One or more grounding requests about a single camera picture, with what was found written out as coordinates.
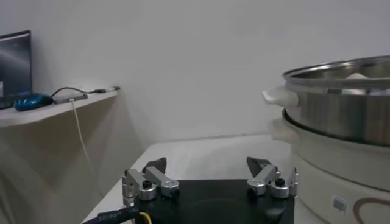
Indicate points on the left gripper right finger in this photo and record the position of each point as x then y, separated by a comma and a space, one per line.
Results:
265, 178

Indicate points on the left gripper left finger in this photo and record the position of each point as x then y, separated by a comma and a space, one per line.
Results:
152, 179

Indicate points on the perforated steel steamer basket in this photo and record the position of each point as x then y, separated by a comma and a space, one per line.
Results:
335, 115

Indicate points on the cream electric cooking pot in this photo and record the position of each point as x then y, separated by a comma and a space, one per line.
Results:
335, 170

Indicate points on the black silver usb adapter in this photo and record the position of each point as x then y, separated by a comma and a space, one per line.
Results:
113, 89

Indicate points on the black smartphone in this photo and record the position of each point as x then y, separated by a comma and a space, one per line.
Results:
71, 98

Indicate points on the white side table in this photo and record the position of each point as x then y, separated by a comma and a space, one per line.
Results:
45, 111

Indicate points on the blue computer mouse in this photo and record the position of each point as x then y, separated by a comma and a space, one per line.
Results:
32, 102

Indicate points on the dark laptop screen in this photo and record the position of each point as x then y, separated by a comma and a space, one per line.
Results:
15, 67

